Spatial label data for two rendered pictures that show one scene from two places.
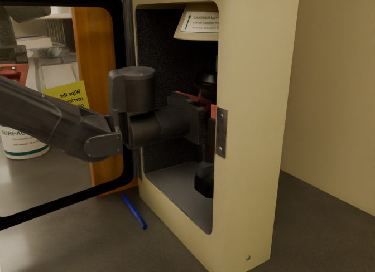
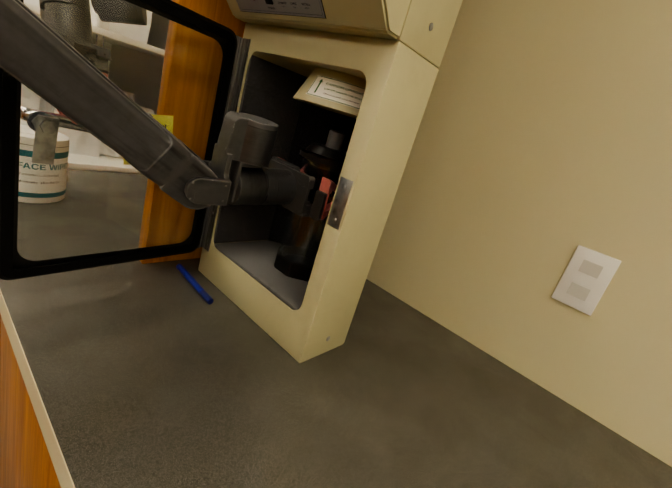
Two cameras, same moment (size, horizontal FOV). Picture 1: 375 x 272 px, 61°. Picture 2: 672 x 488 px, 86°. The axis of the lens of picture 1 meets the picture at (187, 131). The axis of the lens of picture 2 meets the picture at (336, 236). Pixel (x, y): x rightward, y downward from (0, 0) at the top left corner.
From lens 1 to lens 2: 14 cm
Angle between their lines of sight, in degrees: 20
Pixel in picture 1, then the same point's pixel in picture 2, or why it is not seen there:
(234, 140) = (351, 212)
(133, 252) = (199, 325)
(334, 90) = (415, 196)
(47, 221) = (77, 281)
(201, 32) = (332, 100)
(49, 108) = (159, 131)
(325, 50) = (414, 157)
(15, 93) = (124, 102)
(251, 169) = (355, 246)
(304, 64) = not seen: hidden behind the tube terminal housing
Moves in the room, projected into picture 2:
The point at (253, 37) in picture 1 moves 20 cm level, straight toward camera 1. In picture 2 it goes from (390, 117) to (444, 121)
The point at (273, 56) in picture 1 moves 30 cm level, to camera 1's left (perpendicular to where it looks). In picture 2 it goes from (399, 141) to (171, 71)
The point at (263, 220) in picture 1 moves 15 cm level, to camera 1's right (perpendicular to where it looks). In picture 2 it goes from (350, 302) to (426, 311)
